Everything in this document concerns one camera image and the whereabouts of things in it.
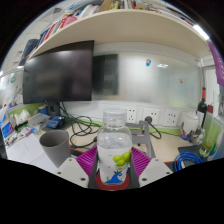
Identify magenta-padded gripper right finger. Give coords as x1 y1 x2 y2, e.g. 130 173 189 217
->
129 146 174 190

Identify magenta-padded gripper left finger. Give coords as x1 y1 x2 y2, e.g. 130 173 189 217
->
54 145 101 190

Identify clear plastic water bottle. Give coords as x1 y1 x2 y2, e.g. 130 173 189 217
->
96 108 133 185

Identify flat round red coaster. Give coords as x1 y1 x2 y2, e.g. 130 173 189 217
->
95 171 131 192

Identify grey plastic cup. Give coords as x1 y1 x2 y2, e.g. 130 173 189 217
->
39 129 72 169

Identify blank white paper sheet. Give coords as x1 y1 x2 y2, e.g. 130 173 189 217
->
29 151 61 175

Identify dark blue pad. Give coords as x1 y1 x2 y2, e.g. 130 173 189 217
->
177 143 205 155

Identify blue circuit board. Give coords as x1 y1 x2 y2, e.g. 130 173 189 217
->
45 115 66 130

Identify handwritten white paper sheet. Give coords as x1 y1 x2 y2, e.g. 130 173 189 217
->
5 133 46 165

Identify white round jar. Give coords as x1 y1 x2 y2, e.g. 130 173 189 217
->
182 111 201 136

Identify clear plastic storage box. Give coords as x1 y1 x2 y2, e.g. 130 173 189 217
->
27 112 51 128

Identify white tissue packets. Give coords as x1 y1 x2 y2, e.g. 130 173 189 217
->
9 109 31 127

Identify dark wine bottle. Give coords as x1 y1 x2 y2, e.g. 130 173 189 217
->
196 86 209 135

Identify colourful cardboard box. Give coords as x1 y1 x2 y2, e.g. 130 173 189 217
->
0 106 15 140

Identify black computer monitor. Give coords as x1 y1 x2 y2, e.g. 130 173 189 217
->
22 39 95 116

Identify purple hanging banner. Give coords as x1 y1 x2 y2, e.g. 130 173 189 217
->
207 40 224 89

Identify ceiling light panels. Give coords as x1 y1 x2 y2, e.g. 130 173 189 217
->
193 24 211 41

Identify black cable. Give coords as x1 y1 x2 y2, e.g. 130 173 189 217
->
59 102 102 150

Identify coiled blue cable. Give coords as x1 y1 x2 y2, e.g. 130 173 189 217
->
173 151 205 173

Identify white wall power socket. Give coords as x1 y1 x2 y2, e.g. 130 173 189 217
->
123 105 139 124
163 109 181 128
142 107 162 126

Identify dark square wall panel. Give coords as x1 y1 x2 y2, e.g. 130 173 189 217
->
92 53 120 96

